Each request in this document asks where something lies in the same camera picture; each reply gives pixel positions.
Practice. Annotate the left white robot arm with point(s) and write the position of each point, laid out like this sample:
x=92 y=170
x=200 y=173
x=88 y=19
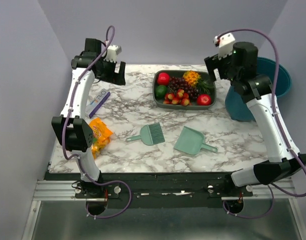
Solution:
x=97 y=61

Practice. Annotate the mint green dustpan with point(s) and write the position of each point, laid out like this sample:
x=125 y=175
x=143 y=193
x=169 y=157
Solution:
x=191 y=141

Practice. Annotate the grey fruit tray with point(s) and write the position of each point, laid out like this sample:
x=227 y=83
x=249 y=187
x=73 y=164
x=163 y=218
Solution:
x=204 y=86

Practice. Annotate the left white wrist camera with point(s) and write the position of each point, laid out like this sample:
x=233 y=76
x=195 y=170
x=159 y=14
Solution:
x=112 y=53

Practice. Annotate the green lime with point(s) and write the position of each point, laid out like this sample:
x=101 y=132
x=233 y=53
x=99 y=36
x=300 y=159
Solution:
x=160 y=91

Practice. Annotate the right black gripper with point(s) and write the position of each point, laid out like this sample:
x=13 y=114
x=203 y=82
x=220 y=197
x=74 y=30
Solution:
x=213 y=62

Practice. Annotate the red apple front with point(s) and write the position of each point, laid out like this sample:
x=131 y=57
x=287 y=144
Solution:
x=204 y=100

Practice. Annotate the teal plastic waste bin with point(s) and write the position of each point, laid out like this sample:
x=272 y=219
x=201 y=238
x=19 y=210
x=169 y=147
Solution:
x=234 y=105

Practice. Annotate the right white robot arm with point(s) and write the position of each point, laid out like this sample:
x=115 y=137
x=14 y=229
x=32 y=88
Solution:
x=237 y=62

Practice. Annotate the purple grape bunch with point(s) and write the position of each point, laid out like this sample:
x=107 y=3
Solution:
x=184 y=85

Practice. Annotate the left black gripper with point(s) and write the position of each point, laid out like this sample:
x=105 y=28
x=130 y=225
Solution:
x=117 y=78

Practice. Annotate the red apple back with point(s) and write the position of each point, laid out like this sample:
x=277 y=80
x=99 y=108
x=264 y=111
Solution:
x=163 y=79

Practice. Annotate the orange snack bag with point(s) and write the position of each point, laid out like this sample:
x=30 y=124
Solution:
x=101 y=134

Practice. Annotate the orange pineapple toy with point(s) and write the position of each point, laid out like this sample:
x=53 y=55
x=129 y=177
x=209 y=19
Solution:
x=191 y=77

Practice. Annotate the mint green hand brush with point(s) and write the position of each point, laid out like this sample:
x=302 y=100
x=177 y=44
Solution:
x=150 y=134

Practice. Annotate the red apple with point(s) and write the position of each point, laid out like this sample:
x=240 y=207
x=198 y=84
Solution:
x=163 y=79
x=204 y=100

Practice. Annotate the aluminium rail frame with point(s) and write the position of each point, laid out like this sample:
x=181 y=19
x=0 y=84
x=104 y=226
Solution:
x=53 y=192

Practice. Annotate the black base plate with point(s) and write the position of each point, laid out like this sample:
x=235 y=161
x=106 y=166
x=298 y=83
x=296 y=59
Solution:
x=158 y=190

